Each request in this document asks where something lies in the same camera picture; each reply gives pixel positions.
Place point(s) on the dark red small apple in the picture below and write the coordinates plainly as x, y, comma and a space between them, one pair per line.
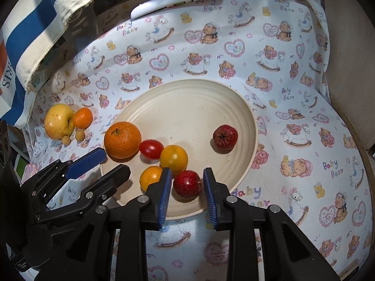
187, 184

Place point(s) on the dark red strawberry fruit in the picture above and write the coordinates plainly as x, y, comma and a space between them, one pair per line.
225, 137

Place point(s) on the tan longan fruit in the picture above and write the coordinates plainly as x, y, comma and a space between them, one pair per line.
66, 140
80, 135

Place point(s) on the yellow-orange tomato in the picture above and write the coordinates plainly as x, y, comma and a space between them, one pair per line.
149, 176
175, 158

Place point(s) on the cream round plate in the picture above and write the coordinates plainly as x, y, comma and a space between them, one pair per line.
186, 113

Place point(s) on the large orange mandarin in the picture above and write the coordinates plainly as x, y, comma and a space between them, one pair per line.
122, 140

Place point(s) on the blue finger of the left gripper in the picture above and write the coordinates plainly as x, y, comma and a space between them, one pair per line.
85, 163

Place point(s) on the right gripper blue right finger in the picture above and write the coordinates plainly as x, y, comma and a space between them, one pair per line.
210, 188

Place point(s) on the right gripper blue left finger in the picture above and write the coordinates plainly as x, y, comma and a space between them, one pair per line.
165, 184

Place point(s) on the red cherry tomato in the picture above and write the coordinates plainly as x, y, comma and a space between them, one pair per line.
151, 149

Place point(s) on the baby bear print sheet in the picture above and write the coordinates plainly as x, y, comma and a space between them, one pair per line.
272, 52

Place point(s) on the small orange mandarin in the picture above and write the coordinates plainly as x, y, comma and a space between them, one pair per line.
83, 118

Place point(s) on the large yellow apple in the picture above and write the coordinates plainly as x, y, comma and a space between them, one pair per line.
59, 121

